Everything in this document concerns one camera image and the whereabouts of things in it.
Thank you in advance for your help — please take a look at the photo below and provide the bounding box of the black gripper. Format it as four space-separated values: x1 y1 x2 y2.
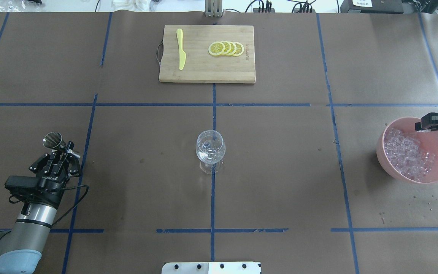
21 141 81 208

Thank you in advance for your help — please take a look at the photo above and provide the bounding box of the steel jigger measure cup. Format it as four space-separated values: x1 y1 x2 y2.
42 131 81 158

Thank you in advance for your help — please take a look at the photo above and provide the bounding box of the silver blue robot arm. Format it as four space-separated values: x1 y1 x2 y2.
0 132 82 274

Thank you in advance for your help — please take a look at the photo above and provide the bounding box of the pink ice bowl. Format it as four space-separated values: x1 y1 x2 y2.
376 117 438 185

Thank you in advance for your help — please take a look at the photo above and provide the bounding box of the clear ice cubes pile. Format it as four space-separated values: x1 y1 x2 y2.
383 128 436 182

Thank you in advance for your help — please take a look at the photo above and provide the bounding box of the clear wine glass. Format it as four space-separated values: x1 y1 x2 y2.
196 130 226 175

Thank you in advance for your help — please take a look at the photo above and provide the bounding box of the black power box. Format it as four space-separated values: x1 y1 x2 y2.
340 0 404 14

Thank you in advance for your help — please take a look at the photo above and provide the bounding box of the bamboo cutting board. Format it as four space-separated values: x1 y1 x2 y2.
159 24 257 84

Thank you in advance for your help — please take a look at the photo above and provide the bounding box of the yellow plastic knife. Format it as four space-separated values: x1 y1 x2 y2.
176 29 187 70

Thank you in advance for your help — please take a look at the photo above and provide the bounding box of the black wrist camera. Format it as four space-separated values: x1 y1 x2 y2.
5 175 40 191

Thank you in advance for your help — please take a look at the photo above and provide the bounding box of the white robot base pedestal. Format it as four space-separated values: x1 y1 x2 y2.
161 261 262 274

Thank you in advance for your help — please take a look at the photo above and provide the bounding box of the aluminium frame post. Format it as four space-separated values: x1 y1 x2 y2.
205 0 224 18

